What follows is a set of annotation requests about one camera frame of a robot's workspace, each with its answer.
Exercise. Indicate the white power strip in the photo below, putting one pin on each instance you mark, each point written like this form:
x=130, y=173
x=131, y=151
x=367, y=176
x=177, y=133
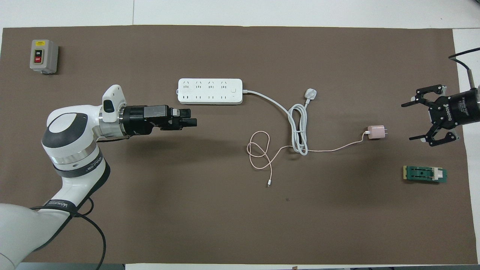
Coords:
x=210, y=91

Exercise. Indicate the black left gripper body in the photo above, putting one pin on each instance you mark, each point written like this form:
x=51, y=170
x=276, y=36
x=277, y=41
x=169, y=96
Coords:
x=140, y=120

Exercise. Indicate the brown table mat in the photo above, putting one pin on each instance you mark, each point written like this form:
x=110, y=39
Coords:
x=240, y=225

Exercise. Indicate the pink USB charger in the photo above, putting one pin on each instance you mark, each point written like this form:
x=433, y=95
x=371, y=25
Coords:
x=375, y=132

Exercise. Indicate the grey on-off switch box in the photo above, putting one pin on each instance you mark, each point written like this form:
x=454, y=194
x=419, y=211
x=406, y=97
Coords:
x=43, y=56

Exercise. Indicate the green circuit board module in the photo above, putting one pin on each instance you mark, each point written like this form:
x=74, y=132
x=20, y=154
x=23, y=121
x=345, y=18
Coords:
x=423, y=174

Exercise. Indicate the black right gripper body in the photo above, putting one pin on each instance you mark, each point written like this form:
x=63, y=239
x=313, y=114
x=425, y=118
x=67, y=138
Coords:
x=461, y=108

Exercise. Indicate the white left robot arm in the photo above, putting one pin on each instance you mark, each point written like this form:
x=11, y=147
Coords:
x=71, y=150

